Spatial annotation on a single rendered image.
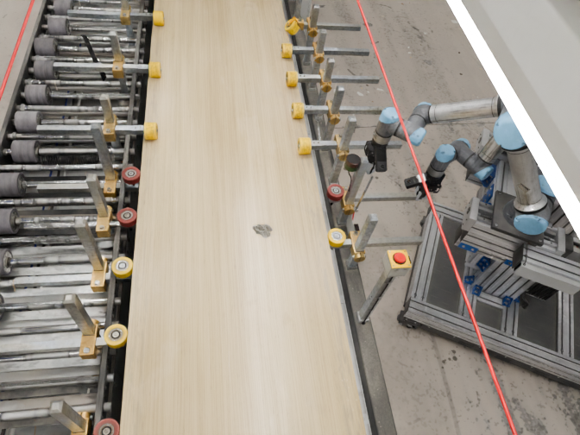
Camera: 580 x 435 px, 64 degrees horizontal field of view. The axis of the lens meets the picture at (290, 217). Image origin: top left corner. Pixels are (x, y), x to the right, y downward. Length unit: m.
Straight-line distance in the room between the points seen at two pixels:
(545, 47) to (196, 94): 2.23
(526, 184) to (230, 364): 1.26
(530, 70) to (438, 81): 4.19
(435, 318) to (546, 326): 0.68
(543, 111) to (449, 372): 2.61
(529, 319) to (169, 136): 2.25
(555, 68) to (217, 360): 1.51
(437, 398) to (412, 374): 0.18
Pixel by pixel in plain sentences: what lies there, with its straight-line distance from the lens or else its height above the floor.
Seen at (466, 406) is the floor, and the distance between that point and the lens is 2.93.
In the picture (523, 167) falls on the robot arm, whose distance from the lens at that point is 1.85.
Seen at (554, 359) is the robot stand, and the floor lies 0.23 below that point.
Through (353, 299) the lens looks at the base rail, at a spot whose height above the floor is 0.70.
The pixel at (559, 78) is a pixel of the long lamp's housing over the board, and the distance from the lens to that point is 0.41.
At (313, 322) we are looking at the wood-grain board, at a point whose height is 0.90.
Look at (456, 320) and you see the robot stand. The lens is 2.82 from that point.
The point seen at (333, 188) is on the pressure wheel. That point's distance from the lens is 2.17.
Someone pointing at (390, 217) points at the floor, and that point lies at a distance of 3.33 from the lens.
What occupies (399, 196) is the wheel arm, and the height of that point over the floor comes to 0.86.
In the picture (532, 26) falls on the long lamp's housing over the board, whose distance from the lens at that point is 0.45.
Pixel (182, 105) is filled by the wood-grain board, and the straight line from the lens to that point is 2.49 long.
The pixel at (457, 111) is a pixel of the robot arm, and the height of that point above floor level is 1.42.
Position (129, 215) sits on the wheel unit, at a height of 0.91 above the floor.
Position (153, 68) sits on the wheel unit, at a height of 0.97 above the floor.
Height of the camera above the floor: 2.55
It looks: 54 degrees down
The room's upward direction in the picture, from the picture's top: 12 degrees clockwise
